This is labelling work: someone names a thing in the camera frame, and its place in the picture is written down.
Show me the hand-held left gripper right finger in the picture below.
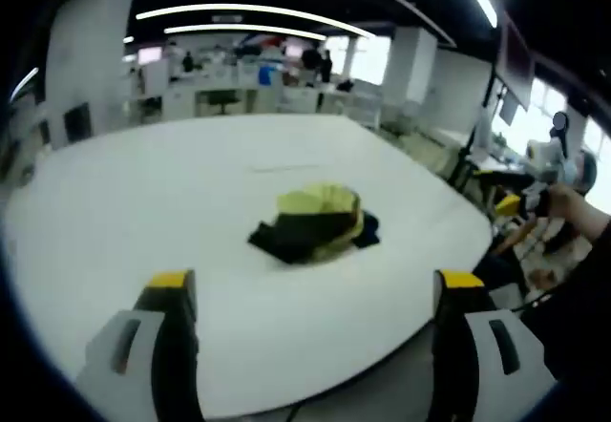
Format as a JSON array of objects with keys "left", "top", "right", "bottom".
[{"left": 432, "top": 269, "right": 558, "bottom": 422}]

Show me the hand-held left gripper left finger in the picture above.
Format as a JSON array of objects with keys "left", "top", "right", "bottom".
[{"left": 74, "top": 269, "right": 207, "bottom": 422}]

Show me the yellow grey blue garment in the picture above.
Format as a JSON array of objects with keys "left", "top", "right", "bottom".
[{"left": 246, "top": 181, "right": 382, "bottom": 265}]

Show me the black tripod stand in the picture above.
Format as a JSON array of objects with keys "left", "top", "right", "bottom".
[{"left": 455, "top": 71, "right": 497, "bottom": 194}]

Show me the small monitor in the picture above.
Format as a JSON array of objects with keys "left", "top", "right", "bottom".
[{"left": 498, "top": 91, "right": 520, "bottom": 126}]

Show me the large dark screen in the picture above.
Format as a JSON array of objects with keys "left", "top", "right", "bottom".
[{"left": 498, "top": 11, "right": 536, "bottom": 111}]

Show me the person's dark clothing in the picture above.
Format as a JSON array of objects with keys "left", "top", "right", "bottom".
[{"left": 519, "top": 238, "right": 611, "bottom": 380}]

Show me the black cabinet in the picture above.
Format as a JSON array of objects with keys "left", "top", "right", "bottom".
[{"left": 64, "top": 102, "right": 92, "bottom": 144}]

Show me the black office chair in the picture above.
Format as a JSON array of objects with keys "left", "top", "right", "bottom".
[{"left": 207, "top": 90, "right": 240, "bottom": 116}]

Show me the long ceiling light strip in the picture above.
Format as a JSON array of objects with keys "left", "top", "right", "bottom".
[{"left": 136, "top": 4, "right": 376, "bottom": 39}]

